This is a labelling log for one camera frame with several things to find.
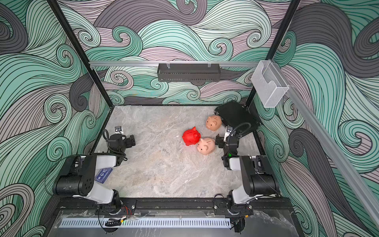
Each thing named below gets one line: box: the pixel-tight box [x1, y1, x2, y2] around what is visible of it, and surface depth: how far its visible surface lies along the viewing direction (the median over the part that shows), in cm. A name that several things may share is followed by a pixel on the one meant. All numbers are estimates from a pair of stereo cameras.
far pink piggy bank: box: [205, 115, 223, 132], surface depth 101 cm
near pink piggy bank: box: [196, 137, 216, 156], surface depth 89 cm
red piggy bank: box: [181, 126, 201, 147], surface depth 94 cm
